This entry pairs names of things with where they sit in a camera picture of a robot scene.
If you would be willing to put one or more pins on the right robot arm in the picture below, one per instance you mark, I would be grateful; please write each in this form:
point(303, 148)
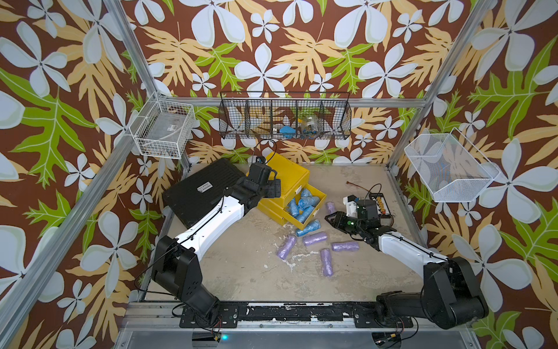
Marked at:
point(450, 295)

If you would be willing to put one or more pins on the black parallel charging board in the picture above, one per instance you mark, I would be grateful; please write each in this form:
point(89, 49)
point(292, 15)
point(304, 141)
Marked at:
point(381, 205)

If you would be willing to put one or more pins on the clear jar in basket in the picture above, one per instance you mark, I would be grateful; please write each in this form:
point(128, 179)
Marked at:
point(310, 125)

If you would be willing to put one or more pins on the white mesh basket right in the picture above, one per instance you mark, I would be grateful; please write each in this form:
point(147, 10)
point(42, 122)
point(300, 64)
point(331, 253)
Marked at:
point(452, 168)

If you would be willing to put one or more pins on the white wire basket left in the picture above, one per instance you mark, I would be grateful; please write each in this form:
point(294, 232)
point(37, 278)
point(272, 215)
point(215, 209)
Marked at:
point(163, 127)

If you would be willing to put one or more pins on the yellow plastic drawer cabinet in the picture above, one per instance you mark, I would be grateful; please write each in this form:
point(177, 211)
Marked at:
point(293, 178)

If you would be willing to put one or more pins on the black tool case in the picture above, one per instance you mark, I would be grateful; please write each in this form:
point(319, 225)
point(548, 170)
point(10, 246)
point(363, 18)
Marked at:
point(194, 197)

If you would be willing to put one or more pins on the blue trash bag roll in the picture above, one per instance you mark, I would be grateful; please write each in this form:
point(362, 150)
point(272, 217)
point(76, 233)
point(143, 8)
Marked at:
point(306, 213)
point(308, 202)
point(310, 227)
point(292, 208)
point(305, 194)

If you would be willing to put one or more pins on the black wire basket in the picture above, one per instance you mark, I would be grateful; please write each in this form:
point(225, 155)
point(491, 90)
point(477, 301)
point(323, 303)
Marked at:
point(262, 114)

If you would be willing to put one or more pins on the aluminium frame post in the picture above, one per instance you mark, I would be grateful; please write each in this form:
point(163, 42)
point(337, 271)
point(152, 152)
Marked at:
point(468, 30)

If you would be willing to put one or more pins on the yellow drawer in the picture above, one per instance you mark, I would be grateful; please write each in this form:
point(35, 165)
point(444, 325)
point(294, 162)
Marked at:
point(292, 220)

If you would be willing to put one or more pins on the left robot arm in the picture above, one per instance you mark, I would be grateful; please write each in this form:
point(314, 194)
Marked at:
point(177, 260)

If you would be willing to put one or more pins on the purple trash bag roll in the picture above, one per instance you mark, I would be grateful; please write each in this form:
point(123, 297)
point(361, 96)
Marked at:
point(330, 208)
point(347, 246)
point(327, 264)
point(286, 247)
point(315, 238)

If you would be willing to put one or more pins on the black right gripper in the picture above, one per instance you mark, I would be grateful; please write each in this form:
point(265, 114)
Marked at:
point(338, 219)

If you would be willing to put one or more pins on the blue object in basket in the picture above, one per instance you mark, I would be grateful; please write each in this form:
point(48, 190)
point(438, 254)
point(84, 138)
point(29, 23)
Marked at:
point(287, 132)

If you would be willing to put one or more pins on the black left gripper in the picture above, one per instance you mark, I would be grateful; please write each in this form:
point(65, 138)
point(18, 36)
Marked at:
point(274, 188)

